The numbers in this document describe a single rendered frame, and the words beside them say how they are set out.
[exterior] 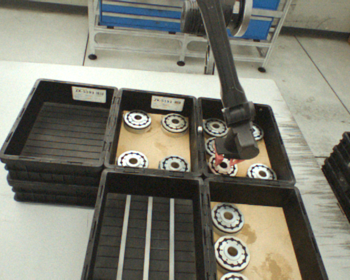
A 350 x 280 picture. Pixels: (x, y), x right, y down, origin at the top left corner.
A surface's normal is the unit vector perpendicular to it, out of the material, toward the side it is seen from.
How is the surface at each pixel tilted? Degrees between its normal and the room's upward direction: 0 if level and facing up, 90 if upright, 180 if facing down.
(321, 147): 0
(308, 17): 90
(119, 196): 0
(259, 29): 90
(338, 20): 90
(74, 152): 0
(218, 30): 79
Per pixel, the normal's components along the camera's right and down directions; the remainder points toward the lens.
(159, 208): 0.15, -0.70
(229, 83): 0.04, 0.56
